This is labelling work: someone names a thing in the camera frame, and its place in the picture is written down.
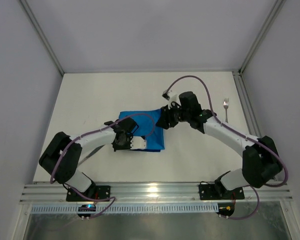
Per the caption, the controller board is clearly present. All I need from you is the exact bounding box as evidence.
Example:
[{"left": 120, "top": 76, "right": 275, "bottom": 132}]
[
  {"left": 77, "top": 204, "right": 96, "bottom": 219},
  {"left": 216, "top": 203, "right": 235, "bottom": 218}
]

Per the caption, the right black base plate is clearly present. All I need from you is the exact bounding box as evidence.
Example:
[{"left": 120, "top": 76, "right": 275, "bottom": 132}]
[{"left": 198, "top": 181, "right": 245, "bottom": 201}]

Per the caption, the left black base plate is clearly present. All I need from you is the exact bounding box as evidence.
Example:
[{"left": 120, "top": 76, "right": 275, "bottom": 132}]
[{"left": 66, "top": 185, "right": 111, "bottom": 202}]

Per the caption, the left controller board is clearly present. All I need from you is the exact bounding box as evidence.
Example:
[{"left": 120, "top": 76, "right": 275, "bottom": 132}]
[{"left": 77, "top": 204, "right": 96, "bottom": 219}]

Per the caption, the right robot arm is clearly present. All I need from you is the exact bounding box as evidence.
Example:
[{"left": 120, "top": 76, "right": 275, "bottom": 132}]
[{"left": 156, "top": 90, "right": 283, "bottom": 199}]

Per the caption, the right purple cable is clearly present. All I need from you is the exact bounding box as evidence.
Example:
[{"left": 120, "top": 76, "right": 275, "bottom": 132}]
[{"left": 162, "top": 75, "right": 290, "bottom": 220}]

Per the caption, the right aluminium frame post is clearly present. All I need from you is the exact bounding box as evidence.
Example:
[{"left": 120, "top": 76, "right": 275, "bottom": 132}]
[{"left": 238, "top": 0, "right": 286, "bottom": 75}]

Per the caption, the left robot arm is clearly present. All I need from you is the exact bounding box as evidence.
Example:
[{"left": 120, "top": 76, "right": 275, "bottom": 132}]
[{"left": 39, "top": 117, "right": 146, "bottom": 200}]

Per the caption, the slotted grey cable duct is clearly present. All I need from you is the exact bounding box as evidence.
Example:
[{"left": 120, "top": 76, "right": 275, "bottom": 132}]
[{"left": 30, "top": 202, "right": 218, "bottom": 214}]

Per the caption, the left aluminium frame post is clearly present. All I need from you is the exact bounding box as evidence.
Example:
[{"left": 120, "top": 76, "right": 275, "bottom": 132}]
[{"left": 18, "top": 0, "right": 65, "bottom": 77}]

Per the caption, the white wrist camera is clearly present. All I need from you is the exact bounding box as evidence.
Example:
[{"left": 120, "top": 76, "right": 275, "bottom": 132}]
[
  {"left": 130, "top": 136, "right": 147, "bottom": 150},
  {"left": 162, "top": 90, "right": 179, "bottom": 102}
]

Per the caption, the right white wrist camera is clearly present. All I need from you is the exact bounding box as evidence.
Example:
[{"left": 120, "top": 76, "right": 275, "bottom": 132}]
[{"left": 162, "top": 90, "right": 179, "bottom": 102}]

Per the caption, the aluminium rail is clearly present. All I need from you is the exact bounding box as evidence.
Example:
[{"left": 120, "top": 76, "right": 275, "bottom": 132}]
[
  {"left": 19, "top": 182, "right": 293, "bottom": 204},
  {"left": 232, "top": 70, "right": 267, "bottom": 138}
]

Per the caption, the aluminium frame post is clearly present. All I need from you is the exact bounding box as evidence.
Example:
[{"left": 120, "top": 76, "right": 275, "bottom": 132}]
[
  {"left": 18, "top": 0, "right": 65, "bottom": 77},
  {"left": 238, "top": 0, "right": 286, "bottom": 75}
]

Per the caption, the right side aluminium rail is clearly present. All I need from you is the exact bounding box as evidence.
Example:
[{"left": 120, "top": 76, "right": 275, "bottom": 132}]
[{"left": 232, "top": 70, "right": 267, "bottom": 138}]

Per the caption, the right controller board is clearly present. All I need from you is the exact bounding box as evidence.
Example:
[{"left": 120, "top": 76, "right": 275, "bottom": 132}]
[{"left": 216, "top": 203, "right": 235, "bottom": 218}]

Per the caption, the blue cloth napkin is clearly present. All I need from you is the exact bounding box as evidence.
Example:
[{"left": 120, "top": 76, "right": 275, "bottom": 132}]
[{"left": 118, "top": 109, "right": 165, "bottom": 152}]

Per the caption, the silver fork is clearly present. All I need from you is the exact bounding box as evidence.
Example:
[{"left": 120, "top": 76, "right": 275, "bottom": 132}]
[{"left": 223, "top": 98, "right": 230, "bottom": 123}]

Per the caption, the silver table knife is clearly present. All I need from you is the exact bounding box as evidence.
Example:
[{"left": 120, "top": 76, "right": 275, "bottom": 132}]
[{"left": 78, "top": 145, "right": 103, "bottom": 166}]

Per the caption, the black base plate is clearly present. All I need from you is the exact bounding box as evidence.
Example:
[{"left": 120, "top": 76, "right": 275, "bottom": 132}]
[
  {"left": 66, "top": 185, "right": 111, "bottom": 202},
  {"left": 198, "top": 181, "right": 245, "bottom": 201}
]

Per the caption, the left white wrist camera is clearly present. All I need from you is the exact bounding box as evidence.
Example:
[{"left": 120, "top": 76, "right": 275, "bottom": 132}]
[{"left": 130, "top": 136, "right": 147, "bottom": 150}]

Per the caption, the aluminium front rail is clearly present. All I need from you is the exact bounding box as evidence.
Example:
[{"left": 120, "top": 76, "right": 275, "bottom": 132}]
[{"left": 19, "top": 182, "right": 293, "bottom": 204}]

